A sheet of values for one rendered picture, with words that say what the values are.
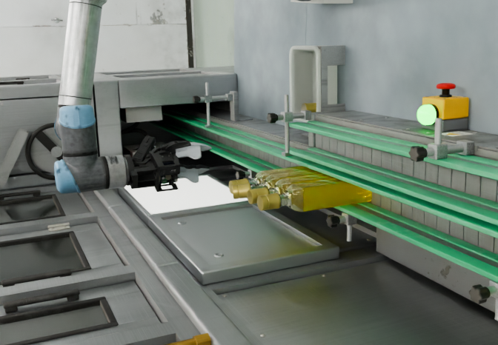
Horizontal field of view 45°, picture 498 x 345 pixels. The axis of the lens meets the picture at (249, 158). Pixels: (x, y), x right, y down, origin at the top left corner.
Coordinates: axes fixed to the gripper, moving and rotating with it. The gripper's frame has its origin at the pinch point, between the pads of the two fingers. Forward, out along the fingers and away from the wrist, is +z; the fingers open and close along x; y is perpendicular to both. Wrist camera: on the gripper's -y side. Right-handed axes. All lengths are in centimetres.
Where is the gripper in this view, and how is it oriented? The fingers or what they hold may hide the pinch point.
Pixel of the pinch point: (204, 157)
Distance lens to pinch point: 147.2
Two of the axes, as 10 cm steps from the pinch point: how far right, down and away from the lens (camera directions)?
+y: 3.8, 5.3, -7.6
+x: 1.3, -8.4, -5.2
